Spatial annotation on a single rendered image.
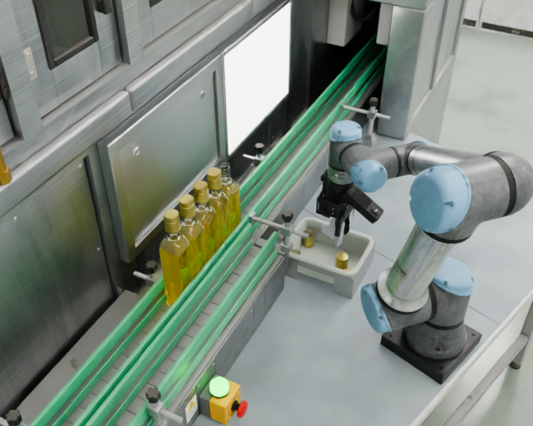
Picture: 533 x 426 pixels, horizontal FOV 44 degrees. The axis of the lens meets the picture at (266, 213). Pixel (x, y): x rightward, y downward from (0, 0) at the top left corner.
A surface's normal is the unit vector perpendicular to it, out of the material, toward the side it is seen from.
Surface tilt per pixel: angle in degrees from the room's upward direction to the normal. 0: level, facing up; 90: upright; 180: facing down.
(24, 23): 90
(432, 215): 81
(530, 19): 90
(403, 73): 90
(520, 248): 0
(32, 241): 90
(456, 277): 9
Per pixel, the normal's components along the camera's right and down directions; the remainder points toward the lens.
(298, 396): 0.00, -0.76
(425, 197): -0.92, 0.13
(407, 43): -0.45, 0.58
